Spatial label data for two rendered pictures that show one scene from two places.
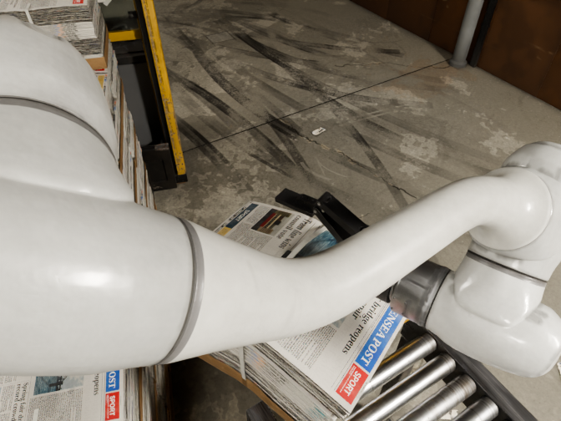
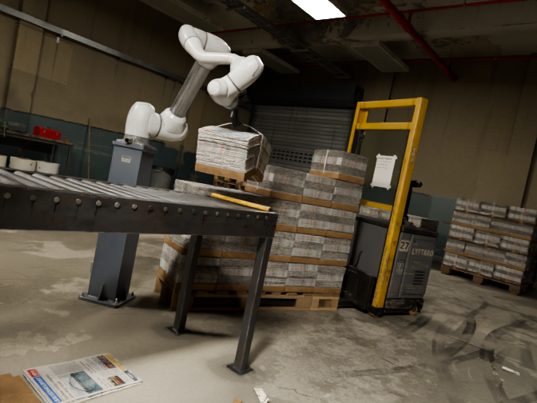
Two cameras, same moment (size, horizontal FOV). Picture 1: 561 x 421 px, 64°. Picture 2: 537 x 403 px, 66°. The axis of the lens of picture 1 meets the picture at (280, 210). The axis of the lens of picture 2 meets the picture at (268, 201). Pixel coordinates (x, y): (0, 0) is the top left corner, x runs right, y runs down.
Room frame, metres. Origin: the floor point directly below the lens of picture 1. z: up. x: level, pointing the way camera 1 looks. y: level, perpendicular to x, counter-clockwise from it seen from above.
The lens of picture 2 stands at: (-0.03, -2.29, 0.96)
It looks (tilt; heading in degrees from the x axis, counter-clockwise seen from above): 3 degrees down; 71
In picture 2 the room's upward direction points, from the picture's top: 11 degrees clockwise
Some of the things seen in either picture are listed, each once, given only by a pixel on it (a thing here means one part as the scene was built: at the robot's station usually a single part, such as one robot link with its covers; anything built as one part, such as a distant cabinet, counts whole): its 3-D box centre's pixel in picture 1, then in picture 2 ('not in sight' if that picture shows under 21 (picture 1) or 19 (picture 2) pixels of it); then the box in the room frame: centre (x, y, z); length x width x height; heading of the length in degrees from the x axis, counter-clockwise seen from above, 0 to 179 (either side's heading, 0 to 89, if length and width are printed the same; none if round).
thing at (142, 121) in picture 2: not in sight; (141, 119); (-0.01, 0.48, 1.17); 0.18 x 0.16 x 0.22; 22
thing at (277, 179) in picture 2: not in sight; (274, 181); (1.02, 0.70, 0.95); 0.38 x 0.29 x 0.23; 104
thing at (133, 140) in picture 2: not in sight; (135, 141); (-0.03, 0.46, 1.03); 0.22 x 0.18 x 0.06; 64
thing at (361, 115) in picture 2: not in sight; (344, 193); (1.94, 1.26, 0.97); 0.09 x 0.09 x 1.75; 14
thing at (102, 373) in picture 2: not in sight; (84, 376); (-0.06, -0.52, 0.01); 0.37 x 0.28 x 0.01; 32
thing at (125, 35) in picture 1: (78, 39); (371, 204); (2.05, 0.95, 0.92); 0.57 x 0.01 x 0.05; 104
